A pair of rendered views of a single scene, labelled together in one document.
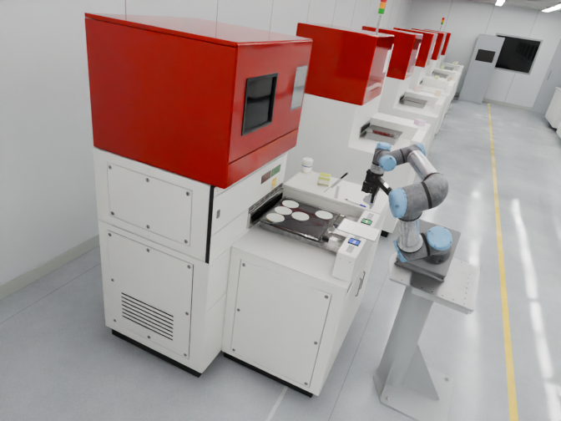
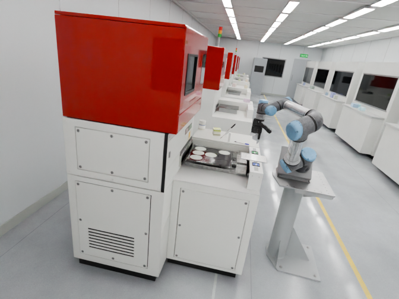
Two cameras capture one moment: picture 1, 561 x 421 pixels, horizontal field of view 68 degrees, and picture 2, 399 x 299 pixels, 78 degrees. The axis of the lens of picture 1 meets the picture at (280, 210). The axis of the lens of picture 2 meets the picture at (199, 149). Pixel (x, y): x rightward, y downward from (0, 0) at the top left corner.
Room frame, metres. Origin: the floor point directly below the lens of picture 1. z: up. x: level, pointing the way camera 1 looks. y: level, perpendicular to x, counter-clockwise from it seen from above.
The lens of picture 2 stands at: (0.21, 0.42, 1.68)
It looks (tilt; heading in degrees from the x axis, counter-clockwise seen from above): 21 degrees down; 347
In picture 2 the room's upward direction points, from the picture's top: 7 degrees clockwise
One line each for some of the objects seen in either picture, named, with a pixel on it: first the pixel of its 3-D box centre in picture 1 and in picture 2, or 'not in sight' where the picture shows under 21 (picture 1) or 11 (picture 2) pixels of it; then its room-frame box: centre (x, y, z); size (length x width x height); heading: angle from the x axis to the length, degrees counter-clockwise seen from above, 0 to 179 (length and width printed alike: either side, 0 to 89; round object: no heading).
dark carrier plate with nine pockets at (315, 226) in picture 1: (300, 216); (211, 155); (2.11, -0.12, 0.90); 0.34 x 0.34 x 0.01; 69
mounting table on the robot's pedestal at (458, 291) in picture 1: (429, 280); (298, 184); (1.87, -0.85, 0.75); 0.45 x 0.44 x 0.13; 66
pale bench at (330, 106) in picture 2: not in sight; (345, 95); (7.18, -5.69, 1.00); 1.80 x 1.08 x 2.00; 159
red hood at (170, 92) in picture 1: (208, 90); (145, 72); (2.12, 0.45, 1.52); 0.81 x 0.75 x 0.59; 159
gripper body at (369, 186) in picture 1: (372, 181); (257, 126); (2.04, -0.46, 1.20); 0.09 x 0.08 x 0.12; 68
